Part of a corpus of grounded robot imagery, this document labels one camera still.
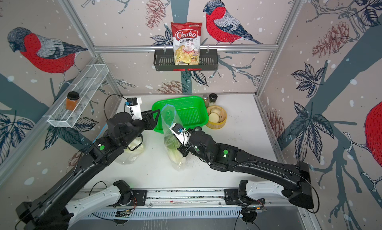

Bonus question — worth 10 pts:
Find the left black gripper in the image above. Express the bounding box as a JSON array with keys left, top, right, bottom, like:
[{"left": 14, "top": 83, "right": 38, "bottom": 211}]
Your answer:
[{"left": 121, "top": 108, "right": 161, "bottom": 148}]

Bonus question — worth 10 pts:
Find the clear zipper bag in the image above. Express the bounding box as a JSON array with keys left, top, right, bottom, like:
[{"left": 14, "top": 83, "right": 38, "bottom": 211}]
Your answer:
[
  {"left": 161, "top": 104, "right": 185, "bottom": 171},
  {"left": 89, "top": 122, "right": 145, "bottom": 165}
]

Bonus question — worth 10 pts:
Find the chinese cabbage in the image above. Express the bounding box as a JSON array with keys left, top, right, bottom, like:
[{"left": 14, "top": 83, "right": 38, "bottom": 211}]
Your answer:
[
  {"left": 124, "top": 137, "right": 145, "bottom": 154},
  {"left": 164, "top": 136, "right": 186, "bottom": 170}
]

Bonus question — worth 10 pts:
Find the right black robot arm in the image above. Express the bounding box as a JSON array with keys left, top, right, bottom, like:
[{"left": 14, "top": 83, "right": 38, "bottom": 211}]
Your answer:
[{"left": 174, "top": 127, "right": 314, "bottom": 209}]

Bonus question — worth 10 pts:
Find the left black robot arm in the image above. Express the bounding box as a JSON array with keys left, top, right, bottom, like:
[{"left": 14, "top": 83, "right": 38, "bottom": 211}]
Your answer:
[{"left": 16, "top": 110, "right": 160, "bottom": 230}]

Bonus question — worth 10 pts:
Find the red cassava chips bag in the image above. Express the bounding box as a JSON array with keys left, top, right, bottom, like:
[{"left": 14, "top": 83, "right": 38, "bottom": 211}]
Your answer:
[{"left": 171, "top": 22, "right": 202, "bottom": 65}]

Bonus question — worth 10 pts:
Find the white steamed bun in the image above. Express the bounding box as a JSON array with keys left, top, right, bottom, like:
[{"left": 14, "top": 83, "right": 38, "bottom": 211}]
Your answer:
[{"left": 209, "top": 113, "right": 220, "bottom": 123}]

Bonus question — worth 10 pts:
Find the yellow bamboo steamer bowl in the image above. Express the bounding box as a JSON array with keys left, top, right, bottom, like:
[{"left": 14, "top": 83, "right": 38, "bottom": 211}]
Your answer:
[{"left": 206, "top": 106, "right": 228, "bottom": 129}]

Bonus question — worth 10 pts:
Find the green plastic basket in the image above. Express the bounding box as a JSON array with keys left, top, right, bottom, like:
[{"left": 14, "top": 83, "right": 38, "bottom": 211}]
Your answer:
[{"left": 152, "top": 96, "right": 209, "bottom": 129}]

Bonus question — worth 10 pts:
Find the metal cap spice jar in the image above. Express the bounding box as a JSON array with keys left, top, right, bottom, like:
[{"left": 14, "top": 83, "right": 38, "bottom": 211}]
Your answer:
[{"left": 203, "top": 94, "right": 210, "bottom": 108}]

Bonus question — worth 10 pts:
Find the black cap pepper grinder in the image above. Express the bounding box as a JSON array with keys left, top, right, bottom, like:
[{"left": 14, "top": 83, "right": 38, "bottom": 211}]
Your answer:
[{"left": 209, "top": 93, "right": 218, "bottom": 107}]

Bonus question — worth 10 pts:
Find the orange spice jar black lid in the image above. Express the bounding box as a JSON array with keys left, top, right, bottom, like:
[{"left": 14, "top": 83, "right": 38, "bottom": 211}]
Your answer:
[{"left": 66, "top": 91, "right": 80, "bottom": 111}]

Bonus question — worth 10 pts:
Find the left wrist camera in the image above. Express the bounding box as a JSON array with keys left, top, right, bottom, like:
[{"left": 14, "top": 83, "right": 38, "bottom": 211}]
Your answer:
[{"left": 125, "top": 98, "right": 142, "bottom": 120}]

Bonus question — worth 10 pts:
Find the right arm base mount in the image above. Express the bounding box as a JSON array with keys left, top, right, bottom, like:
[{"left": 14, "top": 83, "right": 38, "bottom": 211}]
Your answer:
[{"left": 223, "top": 188, "right": 266, "bottom": 207}]

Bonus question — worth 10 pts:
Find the black wall basket shelf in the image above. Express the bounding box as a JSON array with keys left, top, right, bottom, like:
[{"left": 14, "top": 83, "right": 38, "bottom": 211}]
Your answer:
[{"left": 154, "top": 48, "right": 218, "bottom": 71}]

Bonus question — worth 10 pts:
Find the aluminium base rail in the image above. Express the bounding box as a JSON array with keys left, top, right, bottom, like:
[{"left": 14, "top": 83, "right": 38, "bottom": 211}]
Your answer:
[{"left": 143, "top": 183, "right": 292, "bottom": 208}]

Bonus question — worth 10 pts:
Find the clear acrylic wall shelf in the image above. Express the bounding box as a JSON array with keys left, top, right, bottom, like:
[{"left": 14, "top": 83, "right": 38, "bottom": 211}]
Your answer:
[{"left": 43, "top": 64, "right": 109, "bottom": 128}]

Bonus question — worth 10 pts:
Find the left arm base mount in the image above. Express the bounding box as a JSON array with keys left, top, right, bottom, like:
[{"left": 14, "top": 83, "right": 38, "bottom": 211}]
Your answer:
[{"left": 108, "top": 189, "right": 148, "bottom": 208}]

